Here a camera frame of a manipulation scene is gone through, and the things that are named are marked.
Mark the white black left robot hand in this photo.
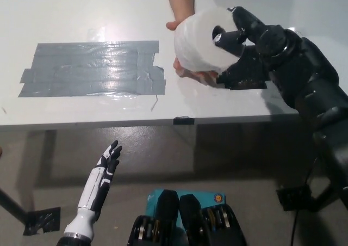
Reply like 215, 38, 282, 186
77, 139, 123, 221

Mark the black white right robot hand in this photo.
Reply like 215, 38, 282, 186
213, 5, 274, 72

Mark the person's bare hand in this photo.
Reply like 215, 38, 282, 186
165, 19, 220, 89

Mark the white toilet paper roll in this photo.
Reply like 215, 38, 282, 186
173, 8, 247, 75

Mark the black teal robot torso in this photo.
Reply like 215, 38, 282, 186
129, 189, 247, 246

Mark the black tape square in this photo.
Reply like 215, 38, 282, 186
216, 46, 276, 90

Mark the small black tape piece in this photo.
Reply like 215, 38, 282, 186
172, 116, 195, 126

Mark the grey table leg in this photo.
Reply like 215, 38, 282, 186
173, 125, 197, 150

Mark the black stand leg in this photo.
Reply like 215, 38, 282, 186
0, 187, 28, 224

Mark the grey duct tape patch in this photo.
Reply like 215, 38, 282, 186
17, 40, 167, 97

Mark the thin black cable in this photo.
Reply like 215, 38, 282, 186
291, 158, 318, 246

